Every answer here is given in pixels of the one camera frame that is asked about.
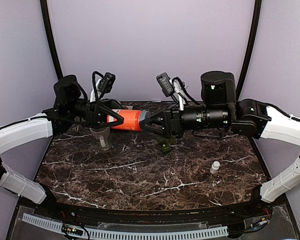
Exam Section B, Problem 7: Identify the black right corner frame post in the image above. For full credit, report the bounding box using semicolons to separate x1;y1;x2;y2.
236;0;262;95

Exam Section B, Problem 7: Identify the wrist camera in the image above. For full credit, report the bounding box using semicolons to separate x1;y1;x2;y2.
90;71;116;102
156;72;189;111

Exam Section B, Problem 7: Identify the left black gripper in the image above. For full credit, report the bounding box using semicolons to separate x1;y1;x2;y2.
67;98;134;130

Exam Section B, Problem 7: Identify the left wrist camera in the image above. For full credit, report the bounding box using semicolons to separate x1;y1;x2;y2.
90;71;116;102

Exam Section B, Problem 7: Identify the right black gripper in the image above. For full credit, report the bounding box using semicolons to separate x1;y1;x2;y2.
137;103;227;140

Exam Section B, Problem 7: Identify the black left corner frame post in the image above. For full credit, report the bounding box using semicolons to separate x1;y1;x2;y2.
40;0;63;80

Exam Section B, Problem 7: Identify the small white pill bottle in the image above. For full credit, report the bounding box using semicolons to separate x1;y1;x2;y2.
210;161;220;174

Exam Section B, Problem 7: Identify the orange pill bottle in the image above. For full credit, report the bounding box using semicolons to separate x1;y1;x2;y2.
111;109;142;132

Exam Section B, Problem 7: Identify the grey slotted cable duct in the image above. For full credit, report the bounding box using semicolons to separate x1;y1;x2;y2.
21;213;229;240

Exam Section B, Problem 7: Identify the black corner frame post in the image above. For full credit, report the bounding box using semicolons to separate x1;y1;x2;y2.
40;0;63;80
236;0;262;95

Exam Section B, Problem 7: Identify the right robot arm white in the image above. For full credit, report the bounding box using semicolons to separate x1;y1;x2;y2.
139;71;300;217

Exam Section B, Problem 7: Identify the grey bottle cap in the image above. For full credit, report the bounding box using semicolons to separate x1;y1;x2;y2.
138;110;150;131

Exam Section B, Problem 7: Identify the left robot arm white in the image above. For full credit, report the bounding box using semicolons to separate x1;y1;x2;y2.
0;71;124;218

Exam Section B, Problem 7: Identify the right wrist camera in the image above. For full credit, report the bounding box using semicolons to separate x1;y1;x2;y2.
156;72;189;111

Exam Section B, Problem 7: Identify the black front table rail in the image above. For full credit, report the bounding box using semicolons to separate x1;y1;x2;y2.
10;195;289;226

